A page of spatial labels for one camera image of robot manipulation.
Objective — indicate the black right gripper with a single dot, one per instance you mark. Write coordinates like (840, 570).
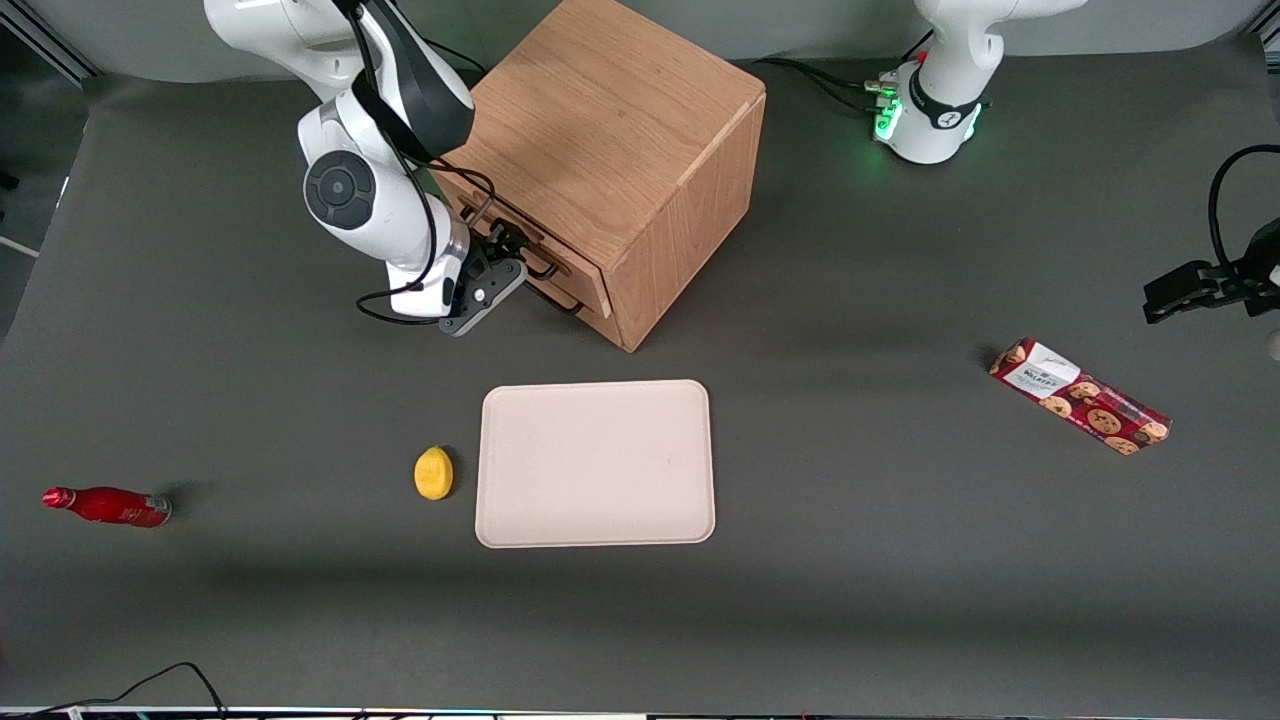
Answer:
(497, 247)

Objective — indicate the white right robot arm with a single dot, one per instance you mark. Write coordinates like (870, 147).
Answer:
(360, 190)

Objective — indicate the red bottle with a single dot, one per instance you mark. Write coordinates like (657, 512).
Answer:
(110, 506)

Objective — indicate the aluminium frame profile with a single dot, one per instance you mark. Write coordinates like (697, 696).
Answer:
(1268, 38)
(55, 48)

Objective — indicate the grey table mat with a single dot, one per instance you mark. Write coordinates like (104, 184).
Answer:
(900, 600)

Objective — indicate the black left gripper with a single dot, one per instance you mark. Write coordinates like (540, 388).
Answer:
(1232, 276)

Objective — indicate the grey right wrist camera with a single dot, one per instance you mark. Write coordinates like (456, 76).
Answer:
(485, 298)

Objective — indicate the beige rectangular tray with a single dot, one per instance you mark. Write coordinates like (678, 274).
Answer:
(595, 465)

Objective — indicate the wooden drawer cabinet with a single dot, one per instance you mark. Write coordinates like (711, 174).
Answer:
(600, 120)

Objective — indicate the red cookie box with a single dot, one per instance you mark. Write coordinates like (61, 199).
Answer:
(1080, 398)

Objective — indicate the yellow lemon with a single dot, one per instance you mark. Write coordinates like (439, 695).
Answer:
(433, 474)

